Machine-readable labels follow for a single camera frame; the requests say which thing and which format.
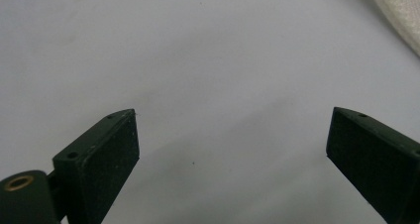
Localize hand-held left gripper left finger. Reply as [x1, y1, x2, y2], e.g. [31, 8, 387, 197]
[52, 108, 141, 224]

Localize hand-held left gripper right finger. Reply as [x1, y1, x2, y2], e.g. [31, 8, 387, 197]
[326, 106, 420, 224]

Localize white mesh zipper bag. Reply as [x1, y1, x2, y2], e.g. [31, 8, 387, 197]
[365, 0, 420, 58]

